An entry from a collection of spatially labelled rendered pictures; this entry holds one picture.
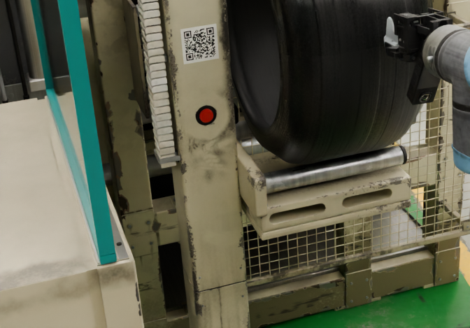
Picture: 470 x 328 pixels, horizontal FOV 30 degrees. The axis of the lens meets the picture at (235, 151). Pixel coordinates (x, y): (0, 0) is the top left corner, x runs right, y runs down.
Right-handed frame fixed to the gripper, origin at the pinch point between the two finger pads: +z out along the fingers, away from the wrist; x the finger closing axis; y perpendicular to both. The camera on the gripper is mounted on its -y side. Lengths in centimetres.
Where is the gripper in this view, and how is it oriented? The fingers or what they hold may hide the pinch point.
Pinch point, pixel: (391, 40)
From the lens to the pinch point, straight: 169.4
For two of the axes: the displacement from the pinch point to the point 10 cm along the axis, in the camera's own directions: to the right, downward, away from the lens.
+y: -1.0, -9.3, -3.4
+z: -2.9, -3.0, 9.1
